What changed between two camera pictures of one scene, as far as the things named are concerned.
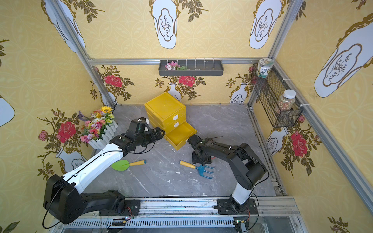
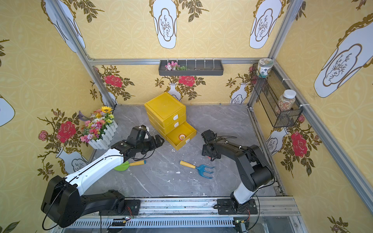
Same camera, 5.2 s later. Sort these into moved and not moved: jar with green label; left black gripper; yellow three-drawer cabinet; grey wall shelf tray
Moved: left black gripper
Not moved: grey wall shelf tray; jar with green label; yellow three-drawer cabinet
